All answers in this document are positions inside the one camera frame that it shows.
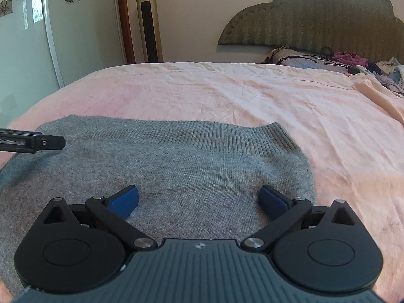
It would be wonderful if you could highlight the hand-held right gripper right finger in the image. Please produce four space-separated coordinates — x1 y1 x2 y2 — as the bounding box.
240 185 362 254

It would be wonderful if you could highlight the white wardrobe with flower stickers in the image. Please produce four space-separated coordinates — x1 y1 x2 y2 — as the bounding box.
0 0 128 123

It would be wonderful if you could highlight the grey sweater with navy sleeves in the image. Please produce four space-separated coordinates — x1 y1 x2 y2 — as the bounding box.
0 115 316 297

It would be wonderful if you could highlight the pink bed sheet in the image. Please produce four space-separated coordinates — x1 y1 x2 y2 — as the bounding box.
0 61 404 303

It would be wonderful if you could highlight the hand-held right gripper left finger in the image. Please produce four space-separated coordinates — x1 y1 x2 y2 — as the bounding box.
42 185 158 255

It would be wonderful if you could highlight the gold tower heater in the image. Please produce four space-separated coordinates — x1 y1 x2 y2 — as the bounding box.
135 0 164 63

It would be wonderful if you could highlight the olive padded headboard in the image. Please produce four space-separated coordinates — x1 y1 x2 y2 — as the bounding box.
218 0 404 64

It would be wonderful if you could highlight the brown wooden door frame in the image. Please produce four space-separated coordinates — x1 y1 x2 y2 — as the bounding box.
115 0 136 65

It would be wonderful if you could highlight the patterned pillow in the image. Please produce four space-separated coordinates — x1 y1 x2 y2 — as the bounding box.
267 47 360 70

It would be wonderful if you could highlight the purple cloth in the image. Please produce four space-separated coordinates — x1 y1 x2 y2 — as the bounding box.
331 51 369 67

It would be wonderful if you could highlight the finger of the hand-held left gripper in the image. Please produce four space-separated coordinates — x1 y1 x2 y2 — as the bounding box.
0 128 66 154

